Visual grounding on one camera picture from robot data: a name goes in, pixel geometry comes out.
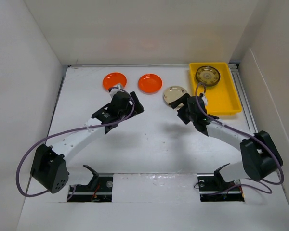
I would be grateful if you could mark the yellow patterned plate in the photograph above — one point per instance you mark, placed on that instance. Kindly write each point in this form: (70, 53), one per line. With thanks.
(208, 75)

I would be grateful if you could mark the orange plate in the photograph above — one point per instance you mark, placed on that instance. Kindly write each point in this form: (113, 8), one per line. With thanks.
(150, 83)
(112, 79)

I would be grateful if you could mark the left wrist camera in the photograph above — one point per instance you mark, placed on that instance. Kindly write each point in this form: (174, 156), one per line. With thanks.
(114, 89)

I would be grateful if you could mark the cream patterned plate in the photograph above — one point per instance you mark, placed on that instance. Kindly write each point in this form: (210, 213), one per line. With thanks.
(173, 93)

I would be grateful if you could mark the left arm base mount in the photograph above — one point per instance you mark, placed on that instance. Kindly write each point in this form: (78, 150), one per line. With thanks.
(102, 193)

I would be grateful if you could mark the right orange plate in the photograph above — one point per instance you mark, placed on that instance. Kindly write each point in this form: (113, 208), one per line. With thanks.
(150, 83)

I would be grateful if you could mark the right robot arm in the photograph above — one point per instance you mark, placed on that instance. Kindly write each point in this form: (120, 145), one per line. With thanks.
(259, 155)

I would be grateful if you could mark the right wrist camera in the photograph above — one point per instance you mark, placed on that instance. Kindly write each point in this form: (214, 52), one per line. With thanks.
(204, 99)

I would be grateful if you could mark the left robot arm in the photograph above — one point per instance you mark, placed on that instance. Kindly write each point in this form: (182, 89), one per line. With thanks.
(50, 163)

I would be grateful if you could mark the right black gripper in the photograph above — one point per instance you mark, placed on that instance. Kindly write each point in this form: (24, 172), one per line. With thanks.
(181, 113)

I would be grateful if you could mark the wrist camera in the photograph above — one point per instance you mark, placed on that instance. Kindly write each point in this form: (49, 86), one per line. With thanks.
(114, 89)
(204, 99)

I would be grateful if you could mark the yellow plastic bin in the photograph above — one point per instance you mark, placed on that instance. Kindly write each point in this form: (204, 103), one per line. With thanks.
(223, 97)

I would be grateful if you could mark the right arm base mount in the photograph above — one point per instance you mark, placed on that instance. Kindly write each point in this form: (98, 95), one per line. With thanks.
(209, 189)

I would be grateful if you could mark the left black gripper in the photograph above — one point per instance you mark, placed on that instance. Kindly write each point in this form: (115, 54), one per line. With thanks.
(138, 108)

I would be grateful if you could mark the left orange plate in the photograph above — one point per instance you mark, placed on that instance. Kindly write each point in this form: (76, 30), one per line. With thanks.
(112, 79)

